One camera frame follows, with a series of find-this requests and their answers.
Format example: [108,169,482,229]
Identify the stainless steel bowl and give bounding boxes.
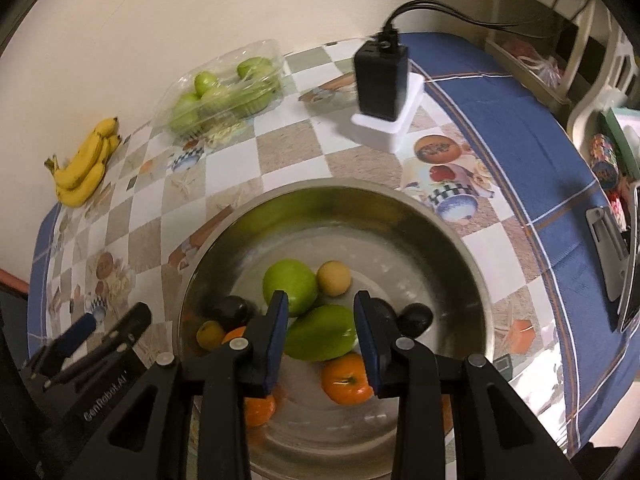
[172,179,493,480]

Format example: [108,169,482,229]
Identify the silver flat device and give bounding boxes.
[585,205,632,303]

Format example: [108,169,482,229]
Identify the green box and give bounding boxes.
[597,107,640,181]

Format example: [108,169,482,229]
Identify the yellow banana bunch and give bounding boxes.
[44,116,123,208]

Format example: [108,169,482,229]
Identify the small tan round fruit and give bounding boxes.
[196,321,227,352]
[316,261,352,297]

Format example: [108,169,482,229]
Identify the black charger box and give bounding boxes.
[353,30,411,122]

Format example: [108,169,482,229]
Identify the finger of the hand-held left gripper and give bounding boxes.
[30,312,97,376]
[42,302,152,391]

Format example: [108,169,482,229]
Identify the clear plastic clamshell container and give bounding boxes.
[151,38,286,138]

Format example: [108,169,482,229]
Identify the heap of small green fruits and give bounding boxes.
[167,56,281,133]

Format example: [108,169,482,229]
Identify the green mango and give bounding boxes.
[263,259,319,318]
[283,305,358,362]

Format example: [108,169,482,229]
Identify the colourful patterned can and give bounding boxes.
[589,133,621,191]

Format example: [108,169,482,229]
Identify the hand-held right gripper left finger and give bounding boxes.
[82,290,291,480]

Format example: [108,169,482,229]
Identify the white charger stand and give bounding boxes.
[350,72,426,153]

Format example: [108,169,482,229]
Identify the clear plastic bag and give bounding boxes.
[502,37,563,91]

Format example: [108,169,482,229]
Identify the dark purple plum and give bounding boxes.
[212,296,258,332]
[398,303,434,338]

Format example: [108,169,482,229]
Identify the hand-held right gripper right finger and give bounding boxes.
[352,290,583,480]

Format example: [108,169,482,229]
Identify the black charger cables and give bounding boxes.
[382,0,591,41]

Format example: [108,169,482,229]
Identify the white chair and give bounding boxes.
[487,0,640,126]

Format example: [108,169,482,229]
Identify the checkered printed tablecloth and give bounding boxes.
[27,32,618,461]

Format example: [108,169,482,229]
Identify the reddish brown board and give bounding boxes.
[0,267,31,306]

